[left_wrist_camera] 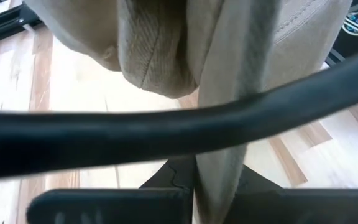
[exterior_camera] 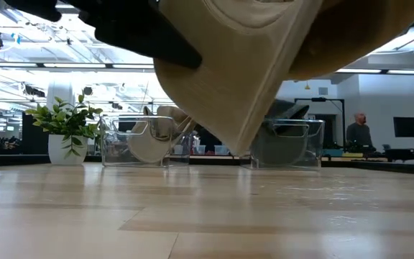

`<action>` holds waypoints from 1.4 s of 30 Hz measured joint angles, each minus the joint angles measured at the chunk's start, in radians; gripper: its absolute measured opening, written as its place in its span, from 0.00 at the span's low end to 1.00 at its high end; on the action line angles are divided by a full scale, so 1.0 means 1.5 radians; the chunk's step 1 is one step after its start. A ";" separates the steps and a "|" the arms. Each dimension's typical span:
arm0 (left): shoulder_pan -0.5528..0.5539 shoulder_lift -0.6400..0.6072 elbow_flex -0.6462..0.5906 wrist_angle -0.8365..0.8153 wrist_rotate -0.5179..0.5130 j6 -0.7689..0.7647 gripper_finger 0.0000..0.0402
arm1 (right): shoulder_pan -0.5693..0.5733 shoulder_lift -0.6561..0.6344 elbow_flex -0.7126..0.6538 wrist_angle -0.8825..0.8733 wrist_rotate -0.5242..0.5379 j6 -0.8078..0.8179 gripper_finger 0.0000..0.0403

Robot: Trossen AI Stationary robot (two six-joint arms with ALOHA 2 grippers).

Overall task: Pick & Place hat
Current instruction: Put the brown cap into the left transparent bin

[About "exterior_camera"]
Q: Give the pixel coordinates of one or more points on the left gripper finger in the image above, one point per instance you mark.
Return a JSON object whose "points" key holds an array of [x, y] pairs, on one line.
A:
{"points": [[149, 39]]}

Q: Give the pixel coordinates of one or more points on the beige baseball cap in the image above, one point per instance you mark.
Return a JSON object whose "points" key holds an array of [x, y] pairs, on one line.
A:
{"points": [[246, 72]]}

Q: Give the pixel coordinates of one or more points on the black frame stand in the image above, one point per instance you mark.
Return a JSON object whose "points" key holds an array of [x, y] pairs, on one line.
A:
{"points": [[343, 122]]}

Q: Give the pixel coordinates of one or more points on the black monitor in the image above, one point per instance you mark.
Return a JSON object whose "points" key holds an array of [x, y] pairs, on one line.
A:
{"points": [[408, 126]]}

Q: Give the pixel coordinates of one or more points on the black cabinet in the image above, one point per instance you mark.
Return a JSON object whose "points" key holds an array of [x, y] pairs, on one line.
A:
{"points": [[34, 136]]}

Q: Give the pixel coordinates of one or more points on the wall vent grille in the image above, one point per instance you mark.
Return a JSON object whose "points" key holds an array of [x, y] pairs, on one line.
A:
{"points": [[322, 91]]}

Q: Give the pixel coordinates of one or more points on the clear plastic bin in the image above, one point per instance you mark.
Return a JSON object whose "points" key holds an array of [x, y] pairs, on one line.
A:
{"points": [[316, 151], [113, 151]]}

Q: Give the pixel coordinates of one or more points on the beige cloths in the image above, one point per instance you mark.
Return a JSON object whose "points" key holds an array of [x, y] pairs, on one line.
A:
{"points": [[149, 147]]}

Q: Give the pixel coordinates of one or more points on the green plant in white pot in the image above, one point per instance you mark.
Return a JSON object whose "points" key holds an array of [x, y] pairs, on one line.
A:
{"points": [[67, 147]]}

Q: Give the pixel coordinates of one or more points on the black table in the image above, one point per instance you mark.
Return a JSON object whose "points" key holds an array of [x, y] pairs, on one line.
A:
{"points": [[408, 151]]}

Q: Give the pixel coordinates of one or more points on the ceiling light fixture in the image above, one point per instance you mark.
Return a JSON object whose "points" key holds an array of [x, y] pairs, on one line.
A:
{"points": [[408, 41]]}

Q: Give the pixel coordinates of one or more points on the teal storage bin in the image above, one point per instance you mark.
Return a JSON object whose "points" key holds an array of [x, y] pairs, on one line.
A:
{"points": [[332, 153]]}

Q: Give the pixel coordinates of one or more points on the person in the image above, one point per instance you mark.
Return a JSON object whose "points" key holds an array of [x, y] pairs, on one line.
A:
{"points": [[358, 135]]}

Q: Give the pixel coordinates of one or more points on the clear plastic container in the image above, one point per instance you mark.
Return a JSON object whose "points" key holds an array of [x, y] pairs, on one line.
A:
{"points": [[200, 150], [221, 150]]}

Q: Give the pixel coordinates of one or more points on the black table frame rail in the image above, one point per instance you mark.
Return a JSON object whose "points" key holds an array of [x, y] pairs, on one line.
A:
{"points": [[20, 160]]}

